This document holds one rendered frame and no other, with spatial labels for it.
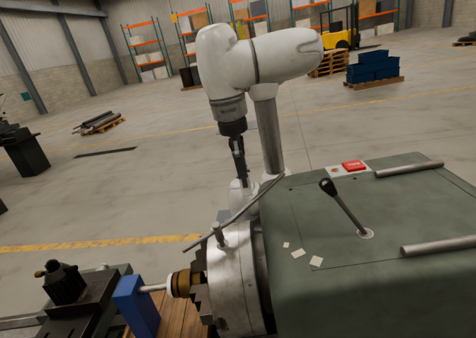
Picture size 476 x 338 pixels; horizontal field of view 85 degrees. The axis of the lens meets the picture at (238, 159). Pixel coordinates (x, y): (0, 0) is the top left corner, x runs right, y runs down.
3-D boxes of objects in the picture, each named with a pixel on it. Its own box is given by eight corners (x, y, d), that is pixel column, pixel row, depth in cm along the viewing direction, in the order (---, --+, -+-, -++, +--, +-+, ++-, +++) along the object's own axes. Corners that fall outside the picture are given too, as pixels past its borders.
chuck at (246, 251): (261, 256, 101) (247, 199, 83) (273, 352, 76) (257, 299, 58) (252, 258, 102) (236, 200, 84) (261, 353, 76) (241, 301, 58)
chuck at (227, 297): (251, 258, 102) (236, 200, 84) (261, 353, 76) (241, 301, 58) (229, 261, 102) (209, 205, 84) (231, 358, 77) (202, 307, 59)
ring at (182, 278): (201, 258, 83) (173, 262, 84) (197, 283, 75) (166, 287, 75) (208, 278, 87) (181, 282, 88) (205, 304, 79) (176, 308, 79)
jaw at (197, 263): (229, 263, 83) (222, 226, 85) (226, 268, 78) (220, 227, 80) (195, 269, 84) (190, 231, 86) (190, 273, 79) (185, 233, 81)
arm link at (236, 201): (231, 209, 151) (222, 176, 142) (261, 203, 151) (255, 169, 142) (232, 227, 136) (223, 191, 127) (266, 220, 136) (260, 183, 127)
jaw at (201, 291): (227, 278, 77) (224, 315, 65) (230, 291, 78) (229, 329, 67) (190, 283, 77) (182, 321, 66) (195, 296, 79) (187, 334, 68)
